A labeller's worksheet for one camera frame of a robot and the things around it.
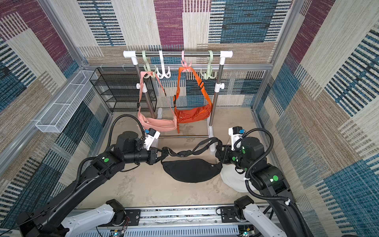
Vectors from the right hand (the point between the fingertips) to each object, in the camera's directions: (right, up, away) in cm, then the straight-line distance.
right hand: (218, 150), depth 66 cm
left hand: (-22, -2, +1) cm, 22 cm away
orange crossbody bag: (-16, +17, +33) cm, 40 cm away
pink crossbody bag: (-30, +11, +25) cm, 41 cm away
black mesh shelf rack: (-65, +38, +42) cm, 86 cm away
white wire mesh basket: (-77, +13, +5) cm, 78 cm away
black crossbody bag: (-12, -12, +8) cm, 18 cm away
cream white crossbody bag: (+13, -20, +18) cm, 30 cm away
